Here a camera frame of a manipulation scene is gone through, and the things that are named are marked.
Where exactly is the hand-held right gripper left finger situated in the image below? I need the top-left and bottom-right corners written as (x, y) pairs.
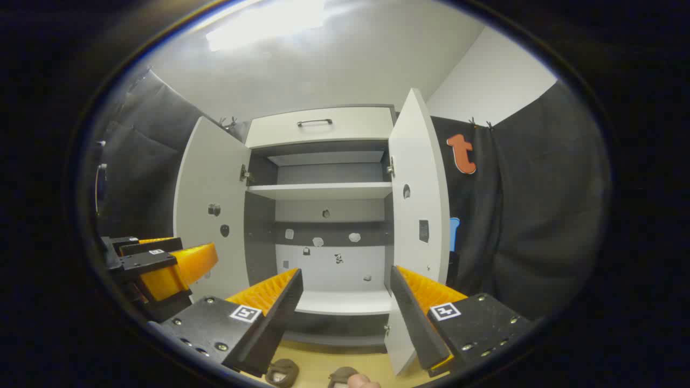
top-left (148, 268), bottom-right (303, 378)

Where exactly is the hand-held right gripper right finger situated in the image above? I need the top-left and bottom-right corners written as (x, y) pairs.
top-left (389, 265), bottom-right (537, 378)

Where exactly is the brown fuzzy shoe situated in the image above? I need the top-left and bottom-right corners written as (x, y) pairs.
top-left (265, 358), bottom-right (300, 387)
top-left (328, 366), bottom-right (361, 388)

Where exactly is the white cabinet door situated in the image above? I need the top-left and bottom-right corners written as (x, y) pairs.
top-left (174, 116), bottom-right (251, 302)
top-left (384, 88), bottom-right (451, 376)

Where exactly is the white shoe cabinet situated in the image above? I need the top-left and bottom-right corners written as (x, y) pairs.
top-left (244, 104), bottom-right (398, 347)

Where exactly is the white cabinet shelf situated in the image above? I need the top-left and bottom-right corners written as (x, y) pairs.
top-left (246, 182), bottom-right (393, 201)

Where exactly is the white cabinet drawer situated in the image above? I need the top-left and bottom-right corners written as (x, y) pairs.
top-left (245, 106), bottom-right (395, 149)

